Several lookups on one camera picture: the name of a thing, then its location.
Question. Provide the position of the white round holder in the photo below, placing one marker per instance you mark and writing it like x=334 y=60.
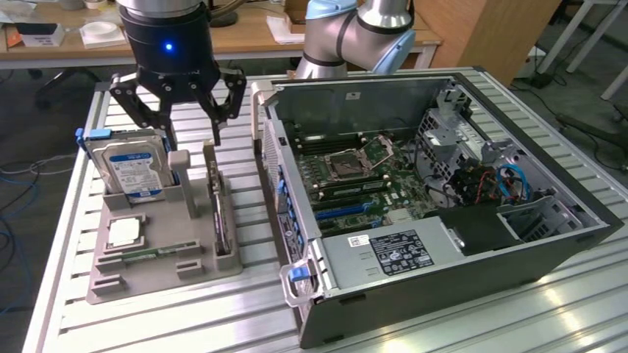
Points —
x=100 y=35

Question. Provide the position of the perforated metal drive cage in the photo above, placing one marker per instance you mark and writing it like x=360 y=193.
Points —
x=442 y=154

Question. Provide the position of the graphics card with metal bracket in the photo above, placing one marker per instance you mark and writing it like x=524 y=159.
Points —
x=219 y=220

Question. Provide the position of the black plastic cover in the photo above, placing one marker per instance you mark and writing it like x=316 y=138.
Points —
x=476 y=228

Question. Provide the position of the black open PC case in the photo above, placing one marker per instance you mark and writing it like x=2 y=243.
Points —
x=442 y=294

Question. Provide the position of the RAM stick with black chips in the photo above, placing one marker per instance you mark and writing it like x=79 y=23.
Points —
x=354 y=187

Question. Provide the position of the grey disk bay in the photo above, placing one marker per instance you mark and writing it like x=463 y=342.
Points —
x=564 y=220

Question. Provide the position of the hard disk in blue caddy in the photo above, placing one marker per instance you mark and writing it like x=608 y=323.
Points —
x=132 y=169

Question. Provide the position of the grey cup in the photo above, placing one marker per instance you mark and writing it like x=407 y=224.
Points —
x=72 y=3

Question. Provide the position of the blue card retainer clip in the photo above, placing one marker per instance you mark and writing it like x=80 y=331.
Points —
x=280 y=185

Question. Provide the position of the green motherboard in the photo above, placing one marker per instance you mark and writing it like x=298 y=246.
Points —
x=402 y=191

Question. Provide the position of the silver CPU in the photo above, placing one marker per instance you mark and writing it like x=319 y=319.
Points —
x=123 y=231

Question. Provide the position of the orange box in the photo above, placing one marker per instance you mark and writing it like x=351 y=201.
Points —
x=14 y=38

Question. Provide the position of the black RAM slot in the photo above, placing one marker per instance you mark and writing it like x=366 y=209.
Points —
x=334 y=147
x=328 y=138

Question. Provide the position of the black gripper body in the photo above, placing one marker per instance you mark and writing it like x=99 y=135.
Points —
x=167 y=36

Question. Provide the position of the grey parts rack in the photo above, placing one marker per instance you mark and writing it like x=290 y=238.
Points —
x=167 y=228

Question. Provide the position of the black floor adapter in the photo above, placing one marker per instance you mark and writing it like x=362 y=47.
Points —
x=540 y=80

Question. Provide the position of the wooden cabinet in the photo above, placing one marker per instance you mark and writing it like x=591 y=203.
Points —
x=491 y=36

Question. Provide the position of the white paper box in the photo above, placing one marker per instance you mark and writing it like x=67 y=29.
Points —
x=284 y=31

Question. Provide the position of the blue case latch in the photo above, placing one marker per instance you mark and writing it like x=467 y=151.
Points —
x=298 y=275

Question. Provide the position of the black lamp base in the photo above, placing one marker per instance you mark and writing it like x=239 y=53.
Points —
x=228 y=18

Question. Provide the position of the green RAM stick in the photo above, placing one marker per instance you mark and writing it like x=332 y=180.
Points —
x=147 y=253

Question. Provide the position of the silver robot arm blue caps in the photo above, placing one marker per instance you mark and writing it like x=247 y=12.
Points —
x=328 y=40

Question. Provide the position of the white box with black lid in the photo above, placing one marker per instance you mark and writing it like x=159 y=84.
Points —
x=42 y=36

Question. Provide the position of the black chair base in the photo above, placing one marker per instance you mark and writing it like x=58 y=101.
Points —
x=59 y=79
x=588 y=127

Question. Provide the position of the white table frame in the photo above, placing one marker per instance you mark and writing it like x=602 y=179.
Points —
x=614 y=86

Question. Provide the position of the grey power supply unit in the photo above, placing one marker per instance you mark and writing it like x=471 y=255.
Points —
x=343 y=257

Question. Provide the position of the metal socket cover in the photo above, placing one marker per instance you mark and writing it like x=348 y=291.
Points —
x=386 y=139

